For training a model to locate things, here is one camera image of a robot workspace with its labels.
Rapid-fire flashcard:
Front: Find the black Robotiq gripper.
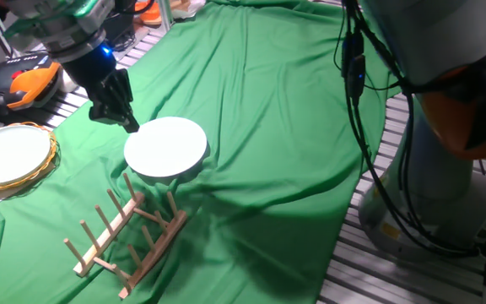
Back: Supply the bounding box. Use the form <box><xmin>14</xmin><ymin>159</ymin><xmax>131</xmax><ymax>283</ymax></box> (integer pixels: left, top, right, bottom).
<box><xmin>60</xmin><ymin>42</ymin><xmax>141</xmax><ymax>134</ymax></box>

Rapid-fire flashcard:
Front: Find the white round dish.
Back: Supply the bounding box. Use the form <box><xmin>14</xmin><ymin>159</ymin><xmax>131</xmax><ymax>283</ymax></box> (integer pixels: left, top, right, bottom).
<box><xmin>123</xmin><ymin>116</ymin><xmax>208</xmax><ymax>179</ymax></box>

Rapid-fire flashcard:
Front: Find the wooden peg dish rack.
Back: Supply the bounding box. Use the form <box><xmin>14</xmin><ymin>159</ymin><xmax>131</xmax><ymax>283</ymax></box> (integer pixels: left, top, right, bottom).
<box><xmin>63</xmin><ymin>172</ymin><xmax>188</xmax><ymax>301</ymax></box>

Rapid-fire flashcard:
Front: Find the orange black teach pendant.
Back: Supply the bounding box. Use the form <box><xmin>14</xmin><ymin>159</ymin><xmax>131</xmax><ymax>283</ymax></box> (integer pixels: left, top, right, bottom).
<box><xmin>0</xmin><ymin>52</ymin><xmax>62</xmax><ymax>117</ymax></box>

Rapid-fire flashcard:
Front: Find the orange plastic object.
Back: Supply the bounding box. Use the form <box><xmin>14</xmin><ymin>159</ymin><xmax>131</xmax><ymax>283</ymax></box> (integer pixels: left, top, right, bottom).
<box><xmin>134</xmin><ymin>0</ymin><xmax>163</xmax><ymax>26</ymax></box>

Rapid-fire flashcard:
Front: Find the white plastic bag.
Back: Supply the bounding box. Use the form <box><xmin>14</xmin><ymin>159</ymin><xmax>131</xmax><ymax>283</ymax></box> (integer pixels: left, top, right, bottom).
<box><xmin>170</xmin><ymin>0</ymin><xmax>207</xmax><ymax>20</ymax></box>

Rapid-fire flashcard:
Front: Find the white plate with gold rim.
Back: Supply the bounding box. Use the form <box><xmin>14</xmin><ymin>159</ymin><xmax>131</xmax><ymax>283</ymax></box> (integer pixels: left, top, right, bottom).
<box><xmin>0</xmin><ymin>122</ymin><xmax>58</xmax><ymax>191</ymax></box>

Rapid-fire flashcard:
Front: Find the green cloth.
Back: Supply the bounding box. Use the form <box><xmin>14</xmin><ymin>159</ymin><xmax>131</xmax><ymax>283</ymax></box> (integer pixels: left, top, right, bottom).
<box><xmin>0</xmin><ymin>0</ymin><xmax>402</xmax><ymax>304</ymax></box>

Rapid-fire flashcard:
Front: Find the grey metal base plate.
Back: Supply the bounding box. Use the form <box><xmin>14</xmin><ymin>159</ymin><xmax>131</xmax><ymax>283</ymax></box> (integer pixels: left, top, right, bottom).
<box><xmin>111</xmin><ymin>24</ymin><xmax>151</xmax><ymax>62</ymax></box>

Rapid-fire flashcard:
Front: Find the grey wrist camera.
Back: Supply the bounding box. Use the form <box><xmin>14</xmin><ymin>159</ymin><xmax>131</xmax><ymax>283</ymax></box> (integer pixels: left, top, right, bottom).
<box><xmin>80</xmin><ymin>0</ymin><xmax>116</xmax><ymax>24</ymax></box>

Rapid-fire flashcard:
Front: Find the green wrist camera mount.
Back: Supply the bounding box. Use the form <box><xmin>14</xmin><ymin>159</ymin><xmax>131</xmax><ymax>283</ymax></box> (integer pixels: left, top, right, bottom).
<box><xmin>4</xmin><ymin>0</ymin><xmax>100</xmax><ymax>39</ymax></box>

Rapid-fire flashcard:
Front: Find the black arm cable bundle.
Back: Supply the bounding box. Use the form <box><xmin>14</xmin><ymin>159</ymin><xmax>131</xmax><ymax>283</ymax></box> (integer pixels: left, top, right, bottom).
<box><xmin>333</xmin><ymin>0</ymin><xmax>486</xmax><ymax>259</ymax></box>

